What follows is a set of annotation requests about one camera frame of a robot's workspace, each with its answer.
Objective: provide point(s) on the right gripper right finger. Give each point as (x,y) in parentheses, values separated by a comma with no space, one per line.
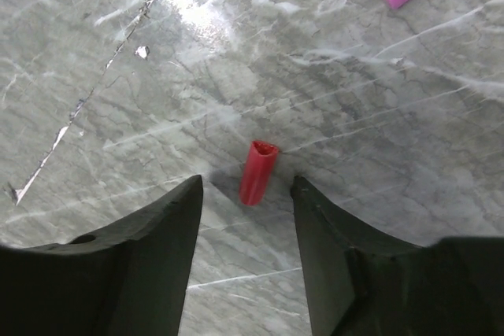
(362,281)

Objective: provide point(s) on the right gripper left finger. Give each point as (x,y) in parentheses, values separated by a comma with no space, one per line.
(127,278)

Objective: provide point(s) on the red pen cap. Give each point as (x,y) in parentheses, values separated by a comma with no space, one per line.
(258,168)

